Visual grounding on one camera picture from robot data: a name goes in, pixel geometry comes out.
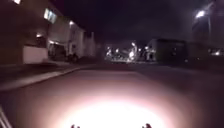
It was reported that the dark asphalt road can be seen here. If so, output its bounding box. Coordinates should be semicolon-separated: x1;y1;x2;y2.
0;62;224;128

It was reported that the dark low building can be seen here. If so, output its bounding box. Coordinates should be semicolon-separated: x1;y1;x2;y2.
145;38;188;64

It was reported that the pale kerb strip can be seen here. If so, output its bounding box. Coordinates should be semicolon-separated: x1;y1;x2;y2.
0;65;83;92

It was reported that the dark pavement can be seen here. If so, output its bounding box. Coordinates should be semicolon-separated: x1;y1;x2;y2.
0;60;81;84

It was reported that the large pale building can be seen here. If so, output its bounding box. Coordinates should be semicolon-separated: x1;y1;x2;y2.
0;0;101;66

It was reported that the tall building with lamp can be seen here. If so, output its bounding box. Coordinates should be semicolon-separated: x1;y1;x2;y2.
186;0;224;66

